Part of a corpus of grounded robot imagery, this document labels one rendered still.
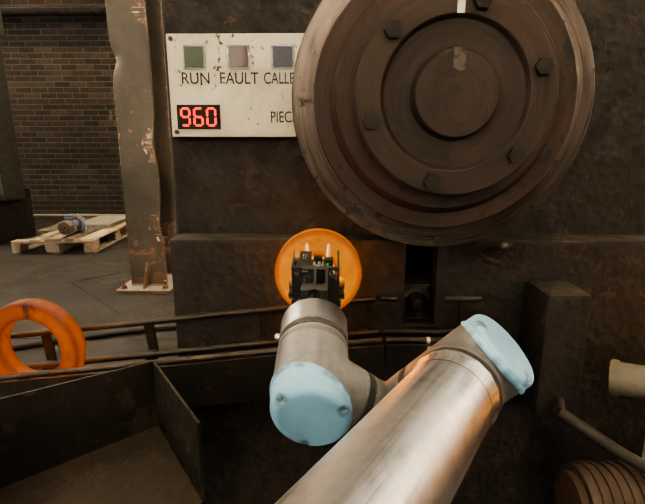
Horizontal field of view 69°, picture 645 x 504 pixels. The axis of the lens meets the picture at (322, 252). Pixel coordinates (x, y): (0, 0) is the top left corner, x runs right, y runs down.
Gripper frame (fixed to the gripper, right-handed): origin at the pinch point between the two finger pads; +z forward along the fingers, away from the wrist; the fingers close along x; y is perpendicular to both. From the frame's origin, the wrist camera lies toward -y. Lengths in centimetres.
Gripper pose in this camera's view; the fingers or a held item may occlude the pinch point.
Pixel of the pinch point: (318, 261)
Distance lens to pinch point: 83.9
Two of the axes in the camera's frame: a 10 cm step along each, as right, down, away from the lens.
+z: 0.2, -4.9, 8.7
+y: 0.0, -8.7, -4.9
